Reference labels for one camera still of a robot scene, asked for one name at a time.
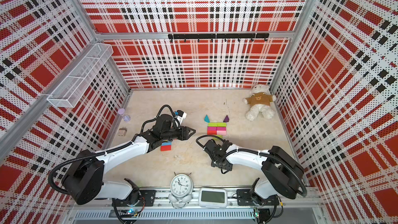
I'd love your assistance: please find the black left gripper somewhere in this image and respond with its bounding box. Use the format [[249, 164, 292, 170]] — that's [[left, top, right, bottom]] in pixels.
[[162, 125, 196, 141]]

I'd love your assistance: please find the pink block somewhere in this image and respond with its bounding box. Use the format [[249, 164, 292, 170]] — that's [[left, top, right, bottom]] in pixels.
[[217, 130, 227, 136]]

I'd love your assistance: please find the red block front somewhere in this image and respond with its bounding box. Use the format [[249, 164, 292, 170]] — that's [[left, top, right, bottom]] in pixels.
[[161, 145, 172, 151]]

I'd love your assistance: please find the red block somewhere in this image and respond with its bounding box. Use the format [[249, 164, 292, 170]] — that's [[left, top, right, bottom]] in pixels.
[[207, 130, 217, 135], [161, 145, 172, 151]]

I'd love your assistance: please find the teal triangle block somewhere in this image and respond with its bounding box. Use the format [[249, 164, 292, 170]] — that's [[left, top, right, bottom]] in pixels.
[[204, 115, 210, 123]]

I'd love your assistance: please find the light green block top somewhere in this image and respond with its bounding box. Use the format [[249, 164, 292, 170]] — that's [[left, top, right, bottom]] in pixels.
[[208, 122, 218, 127], [217, 122, 227, 127]]

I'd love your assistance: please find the light green block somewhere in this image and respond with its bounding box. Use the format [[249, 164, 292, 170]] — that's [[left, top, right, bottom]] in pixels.
[[217, 122, 227, 127], [214, 135, 223, 140], [208, 122, 218, 127]]

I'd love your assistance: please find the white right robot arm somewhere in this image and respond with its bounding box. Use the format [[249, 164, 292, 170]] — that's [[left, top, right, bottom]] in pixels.
[[195, 134, 308, 206]]

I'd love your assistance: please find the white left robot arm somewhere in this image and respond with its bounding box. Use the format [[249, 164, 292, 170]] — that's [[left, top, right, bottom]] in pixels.
[[48, 110, 196, 205]]

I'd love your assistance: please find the white digital clock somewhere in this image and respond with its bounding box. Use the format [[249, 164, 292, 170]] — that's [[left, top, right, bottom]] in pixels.
[[199, 188, 228, 208]]

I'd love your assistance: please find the white twin-bell alarm clock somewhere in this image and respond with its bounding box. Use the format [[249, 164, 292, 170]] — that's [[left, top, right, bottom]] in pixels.
[[168, 174, 194, 209]]

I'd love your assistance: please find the purple sand hourglass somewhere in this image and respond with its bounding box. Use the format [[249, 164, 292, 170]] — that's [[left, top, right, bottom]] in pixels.
[[118, 108, 131, 122]]

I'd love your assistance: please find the white teddy bear brown shirt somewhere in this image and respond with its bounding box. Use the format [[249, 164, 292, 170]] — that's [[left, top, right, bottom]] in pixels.
[[243, 84, 276, 121]]

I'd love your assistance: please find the white wire mesh basket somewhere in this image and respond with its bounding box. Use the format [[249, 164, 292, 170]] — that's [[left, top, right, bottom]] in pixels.
[[47, 43, 113, 108]]

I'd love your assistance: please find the black wall hook rail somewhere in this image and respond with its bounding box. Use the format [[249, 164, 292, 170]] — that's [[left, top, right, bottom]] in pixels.
[[168, 33, 270, 41]]

